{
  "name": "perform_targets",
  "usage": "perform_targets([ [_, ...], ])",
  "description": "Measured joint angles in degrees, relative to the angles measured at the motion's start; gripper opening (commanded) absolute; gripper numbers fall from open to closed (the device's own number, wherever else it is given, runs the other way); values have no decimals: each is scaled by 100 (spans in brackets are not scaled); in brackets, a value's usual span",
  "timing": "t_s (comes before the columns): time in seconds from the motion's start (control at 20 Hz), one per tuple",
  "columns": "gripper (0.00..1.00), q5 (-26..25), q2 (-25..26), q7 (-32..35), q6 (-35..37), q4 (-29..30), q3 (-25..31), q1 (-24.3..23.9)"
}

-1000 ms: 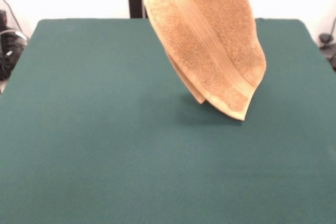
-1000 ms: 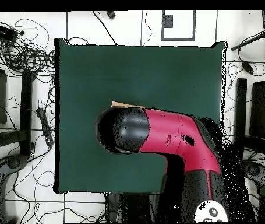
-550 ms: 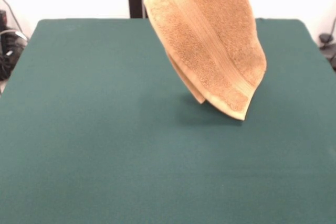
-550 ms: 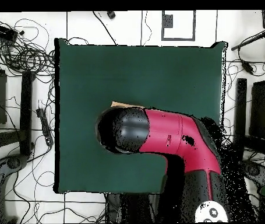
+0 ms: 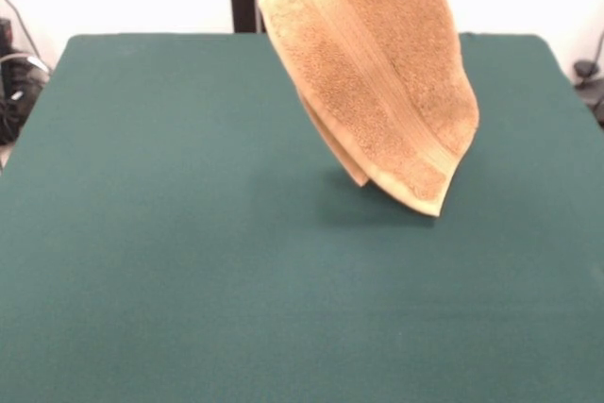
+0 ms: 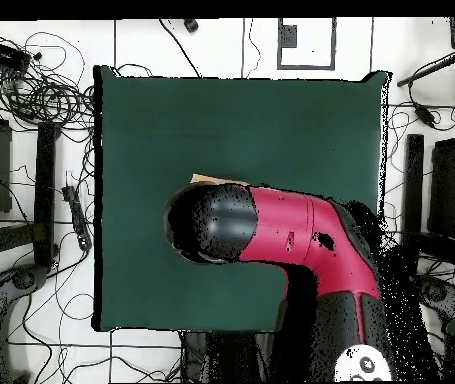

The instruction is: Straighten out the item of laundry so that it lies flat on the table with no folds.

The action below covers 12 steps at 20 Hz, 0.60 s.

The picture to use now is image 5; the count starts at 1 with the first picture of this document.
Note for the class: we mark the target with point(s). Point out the tan terry towel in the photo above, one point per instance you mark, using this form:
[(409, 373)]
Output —
[(377, 68)]

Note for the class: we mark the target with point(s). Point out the dark green tablecloth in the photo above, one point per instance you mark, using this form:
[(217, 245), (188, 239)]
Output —
[(189, 256)]

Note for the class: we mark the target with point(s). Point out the small black box red light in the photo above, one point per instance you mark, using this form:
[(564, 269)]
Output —
[(5, 35)]

